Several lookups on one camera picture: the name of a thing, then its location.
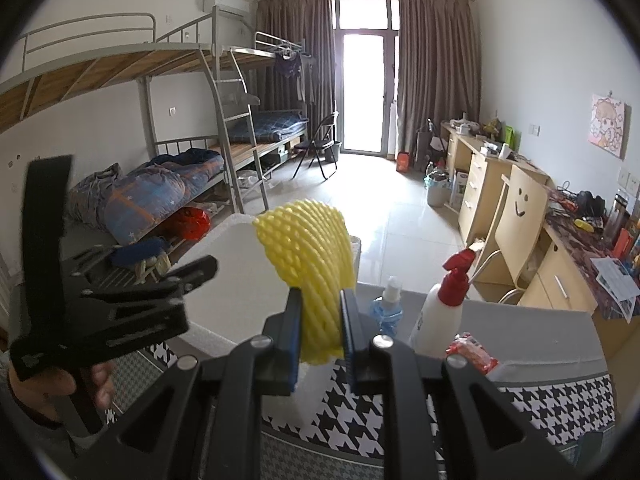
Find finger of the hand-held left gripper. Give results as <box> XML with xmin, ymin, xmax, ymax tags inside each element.
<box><xmin>145</xmin><ymin>255</ymin><xmax>219</xmax><ymax>293</ymax></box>
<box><xmin>89</xmin><ymin>286</ymin><xmax>191</xmax><ymax>361</ymax></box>

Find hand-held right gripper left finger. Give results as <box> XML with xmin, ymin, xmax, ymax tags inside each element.
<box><xmin>75</xmin><ymin>287</ymin><xmax>306</xmax><ymax>480</ymax></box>

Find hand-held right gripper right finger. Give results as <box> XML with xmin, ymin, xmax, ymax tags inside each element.
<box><xmin>339</xmin><ymin>287</ymin><xmax>571</xmax><ymax>480</ymax></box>

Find white foam box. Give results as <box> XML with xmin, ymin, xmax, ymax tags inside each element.
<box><xmin>167</xmin><ymin>212</ymin><xmax>351</xmax><ymax>426</ymax></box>

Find yellow foam fruit net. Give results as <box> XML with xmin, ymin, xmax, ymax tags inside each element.
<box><xmin>252</xmin><ymin>199</ymin><xmax>358</xmax><ymax>366</ymax></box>

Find person's left forearm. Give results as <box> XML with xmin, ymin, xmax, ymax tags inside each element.
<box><xmin>10</xmin><ymin>410</ymin><xmax>81</xmax><ymax>466</ymax></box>

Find person's left hand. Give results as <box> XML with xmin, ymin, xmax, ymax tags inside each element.
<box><xmin>9</xmin><ymin>360</ymin><xmax>117</xmax><ymax>428</ymax></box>

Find dark patterned pillow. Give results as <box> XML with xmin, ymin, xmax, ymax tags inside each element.
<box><xmin>67</xmin><ymin>162</ymin><xmax>126</xmax><ymax>226</ymax></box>

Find red bag under bed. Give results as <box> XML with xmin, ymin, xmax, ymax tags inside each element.
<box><xmin>175</xmin><ymin>207</ymin><xmax>211</xmax><ymax>241</ymax></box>

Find blue spray bottle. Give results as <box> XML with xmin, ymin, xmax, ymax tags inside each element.
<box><xmin>370</xmin><ymin>276</ymin><xmax>405</xmax><ymax>338</ymax></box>

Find blue fabric item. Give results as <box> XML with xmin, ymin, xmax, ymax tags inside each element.
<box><xmin>110</xmin><ymin>237</ymin><xmax>166</xmax><ymax>268</ymax></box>

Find blue plaid quilt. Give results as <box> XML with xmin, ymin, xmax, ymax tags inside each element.
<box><xmin>102</xmin><ymin>149</ymin><xmax>226</xmax><ymax>246</ymax></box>

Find white bottle with red pump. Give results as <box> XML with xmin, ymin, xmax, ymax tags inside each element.
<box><xmin>410</xmin><ymin>247</ymin><xmax>478</xmax><ymax>361</ymax></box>

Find red snack packet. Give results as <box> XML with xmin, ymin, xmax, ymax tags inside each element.
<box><xmin>445</xmin><ymin>332</ymin><xmax>501</xmax><ymax>373</ymax></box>

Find blue mattress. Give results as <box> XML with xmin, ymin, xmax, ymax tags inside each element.
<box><xmin>227</xmin><ymin>110</ymin><xmax>308</xmax><ymax>143</ymax></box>

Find trash bin with bag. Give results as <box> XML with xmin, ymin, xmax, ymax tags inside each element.
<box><xmin>425</xmin><ymin>170</ymin><xmax>451</xmax><ymax>208</ymax></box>

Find grey metal bunk bed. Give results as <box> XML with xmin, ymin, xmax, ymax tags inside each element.
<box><xmin>0</xmin><ymin>12</ymin><xmax>266</xmax><ymax>261</ymax></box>
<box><xmin>212</xmin><ymin>5</ymin><xmax>311</xmax><ymax>176</ymax></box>

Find black folding chair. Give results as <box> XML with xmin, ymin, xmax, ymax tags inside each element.
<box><xmin>292</xmin><ymin>111</ymin><xmax>341</xmax><ymax>181</ymax></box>

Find light wooden desk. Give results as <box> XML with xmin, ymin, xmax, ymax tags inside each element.
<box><xmin>520</xmin><ymin>180</ymin><xmax>640</xmax><ymax>321</ymax></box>
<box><xmin>440</xmin><ymin>122</ymin><xmax>551</xmax><ymax>246</ymax></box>

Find houndstooth tablecloth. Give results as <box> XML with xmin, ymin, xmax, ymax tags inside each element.
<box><xmin>100</xmin><ymin>280</ymin><xmax>621</xmax><ymax>480</ymax></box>

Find hanging dark clothes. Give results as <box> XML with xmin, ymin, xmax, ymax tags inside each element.
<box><xmin>274</xmin><ymin>52</ymin><xmax>316</xmax><ymax>106</ymax></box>

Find wooden chair with smiley face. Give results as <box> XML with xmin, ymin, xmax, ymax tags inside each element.
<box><xmin>470</xmin><ymin>162</ymin><xmax>551</xmax><ymax>306</ymax></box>

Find brown curtain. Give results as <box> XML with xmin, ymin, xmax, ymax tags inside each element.
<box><xmin>255</xmin><ymin>0</ymin><xmax>333</xmax><ymax>156</ymax></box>
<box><xmin>397</xmin><ymin>0</ymin><xmax>483</xmax><ymax>161</ymax></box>

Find glass balcony door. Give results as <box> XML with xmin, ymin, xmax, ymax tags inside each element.
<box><xmin>330</xmin><ymin>0</ymin><xmax>401</xmax><ymax>156</ymax></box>

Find white air conditioner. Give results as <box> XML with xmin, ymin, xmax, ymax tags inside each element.
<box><xmin>200</xmin><ymin>0</ymin><xmax>251</xmax><ymax>15</ymax></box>

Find printed papers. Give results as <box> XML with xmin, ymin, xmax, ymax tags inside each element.
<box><xmin>590</xmin><ymin>255</ymin><xmax>640</xmax><ymax>323</ymax></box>

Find black headphones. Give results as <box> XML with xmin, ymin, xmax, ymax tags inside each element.
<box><xmin>577</xmin><ymin>190</ymin><xmax>608</xmax><ymax>216</ymax></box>

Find row of toiletry bottles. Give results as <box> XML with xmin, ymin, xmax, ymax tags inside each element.
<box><xmin>602</xmin><ymin>187</ymin><xmax>640</xmax><ymax>266</ymax></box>

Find pink wall poster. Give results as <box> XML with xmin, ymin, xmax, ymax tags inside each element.
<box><xmin>587</xmin><ymin>92</ymin><xmax>627</xmax><ymax>161</ymax></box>

